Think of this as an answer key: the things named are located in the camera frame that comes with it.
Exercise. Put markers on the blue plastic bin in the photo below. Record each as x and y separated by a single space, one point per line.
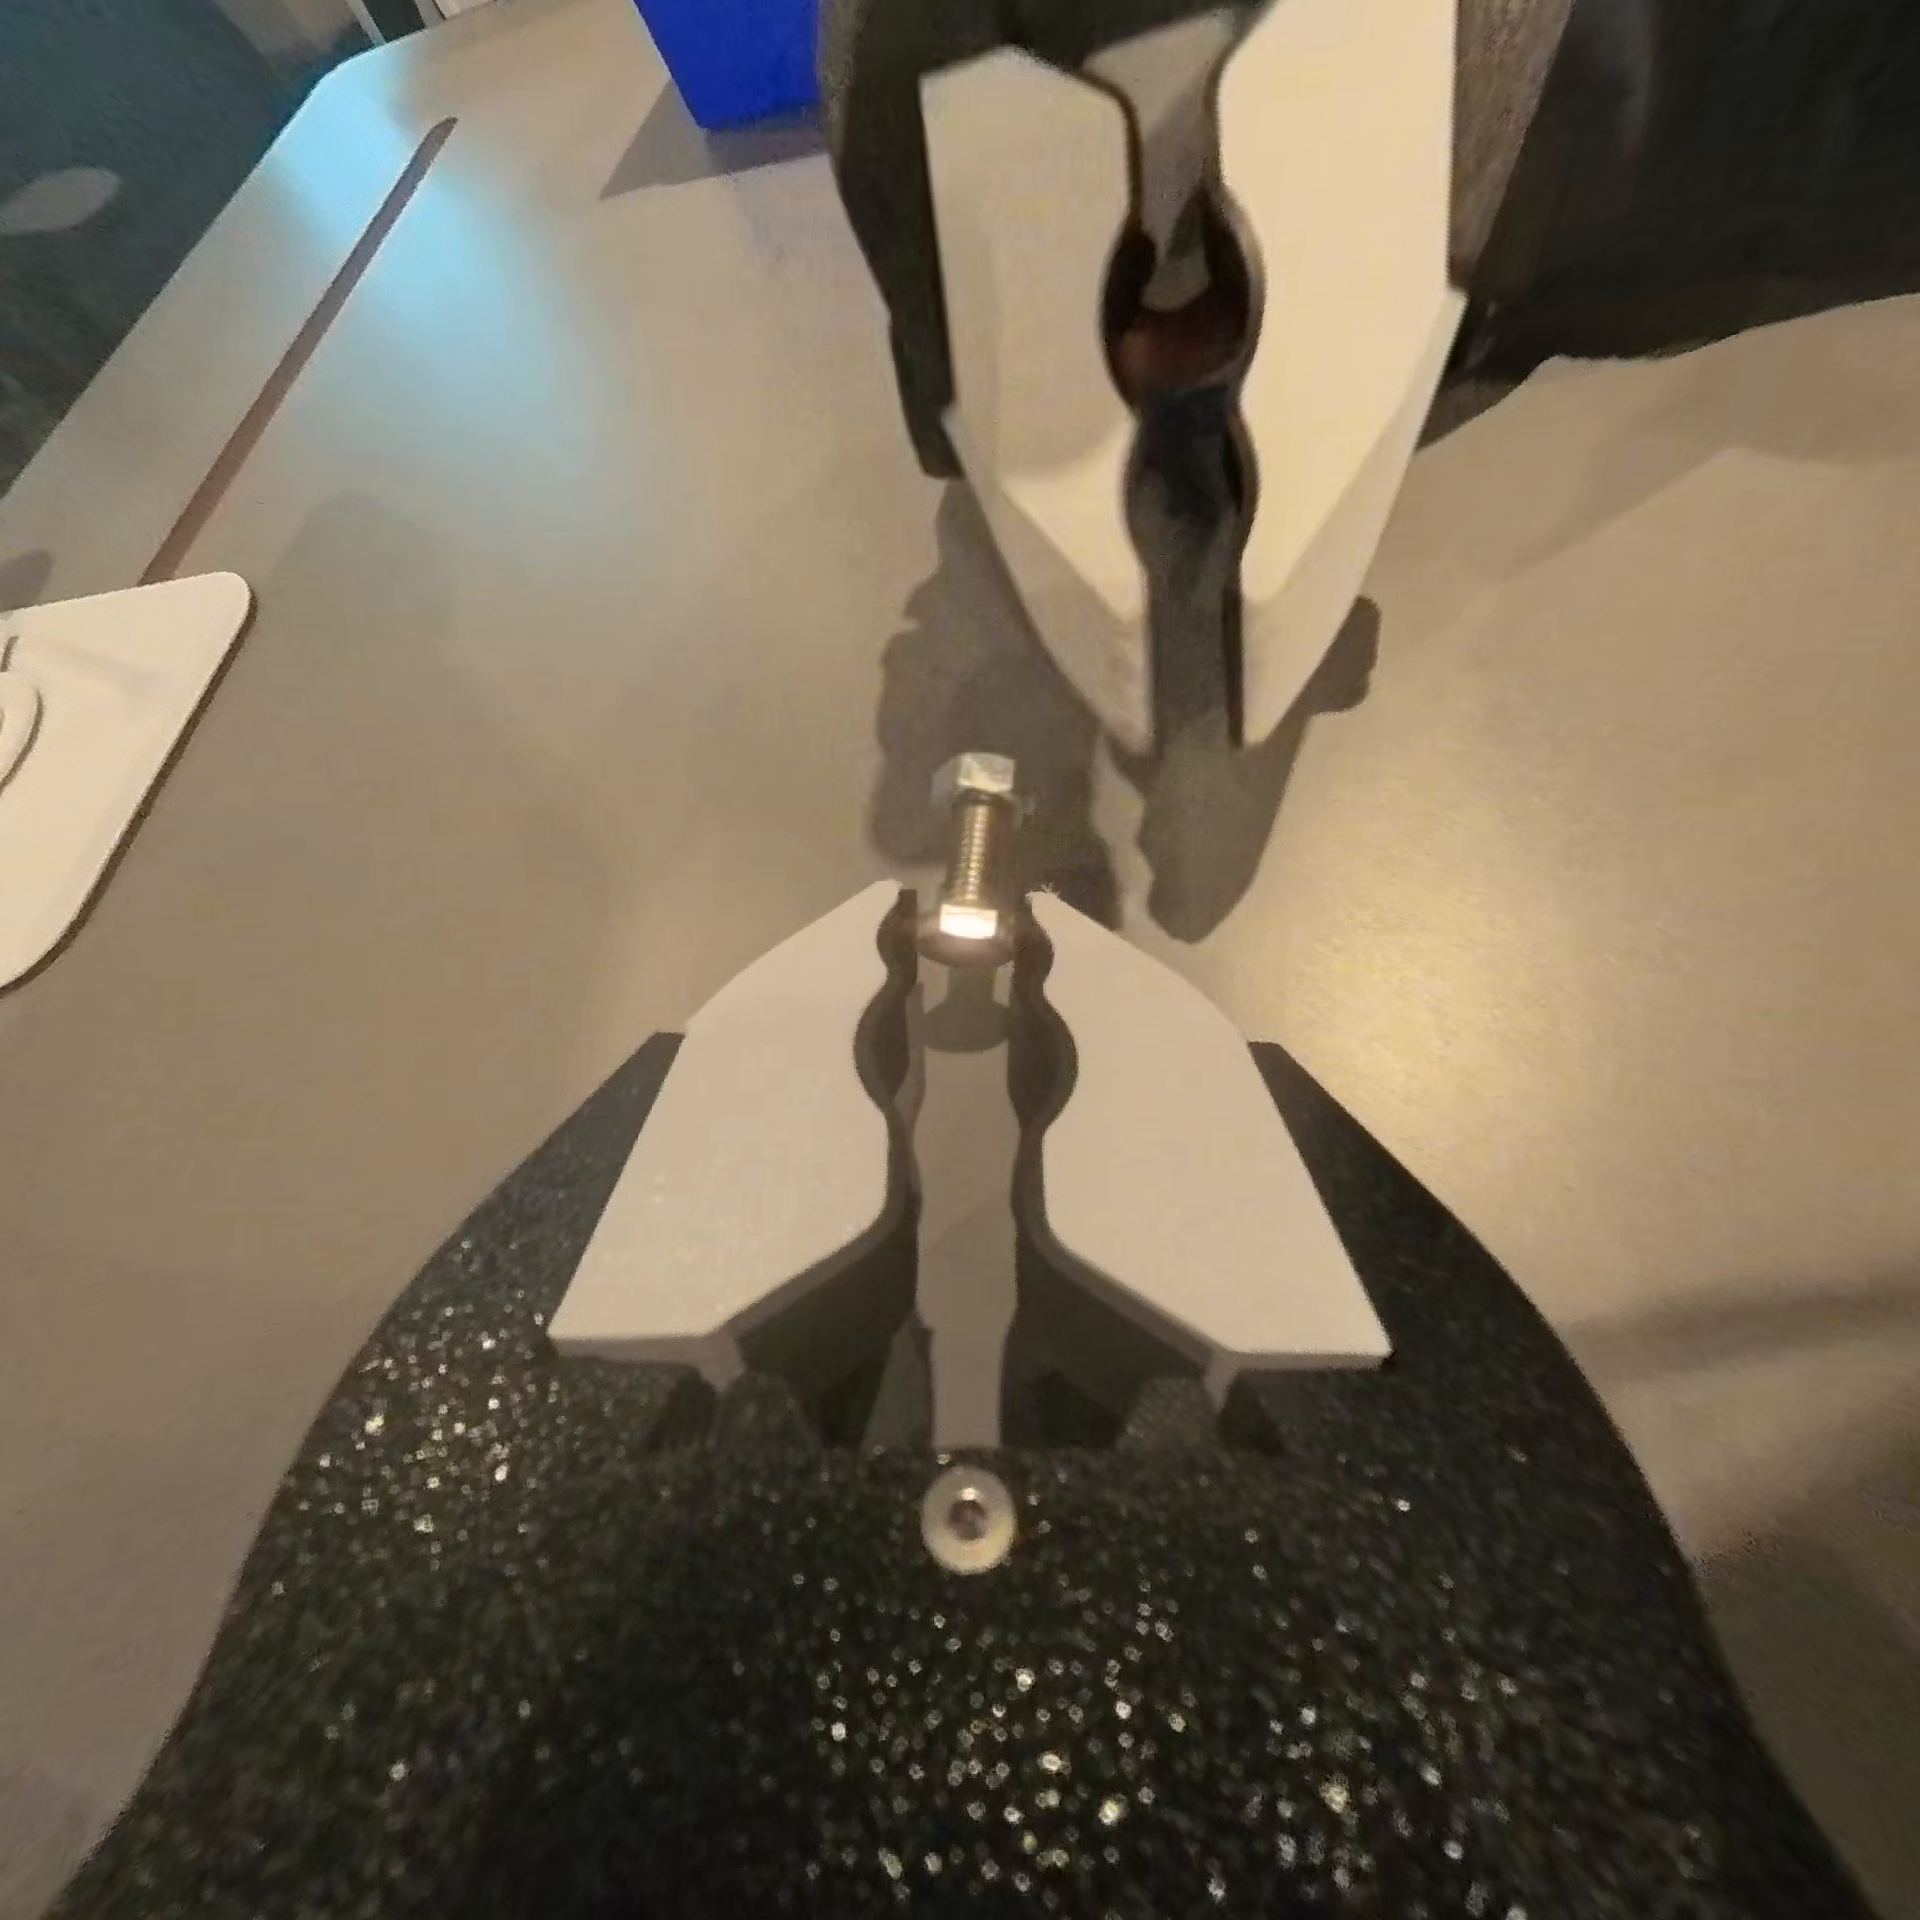
735 52

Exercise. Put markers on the person's right forearm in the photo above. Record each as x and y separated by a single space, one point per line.
1724 150

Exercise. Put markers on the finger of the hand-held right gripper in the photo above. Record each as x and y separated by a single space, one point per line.
1020 330
1334 330

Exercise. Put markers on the silver hex bolt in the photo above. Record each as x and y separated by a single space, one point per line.
974 840

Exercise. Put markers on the sign stand with white base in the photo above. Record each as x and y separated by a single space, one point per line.
120 720

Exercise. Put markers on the silver hex nut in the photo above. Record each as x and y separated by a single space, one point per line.
968 933

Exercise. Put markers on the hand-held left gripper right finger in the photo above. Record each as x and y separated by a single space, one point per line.
1184 1185

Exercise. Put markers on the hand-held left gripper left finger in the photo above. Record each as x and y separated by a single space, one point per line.
735 1185

